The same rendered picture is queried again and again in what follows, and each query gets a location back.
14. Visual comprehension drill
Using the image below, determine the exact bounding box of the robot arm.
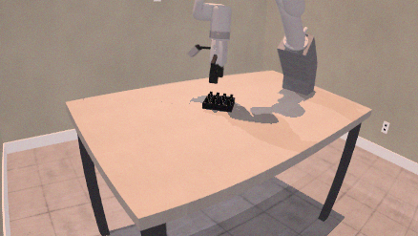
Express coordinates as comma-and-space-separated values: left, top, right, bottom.
188, 0, 308, 57

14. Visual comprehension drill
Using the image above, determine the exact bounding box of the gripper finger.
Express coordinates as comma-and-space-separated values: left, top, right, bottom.
218, 66, 223, 77
209, 54, 219, 84

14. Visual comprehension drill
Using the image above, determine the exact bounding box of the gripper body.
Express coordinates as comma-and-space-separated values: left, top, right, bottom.
209, 37, 230, 67

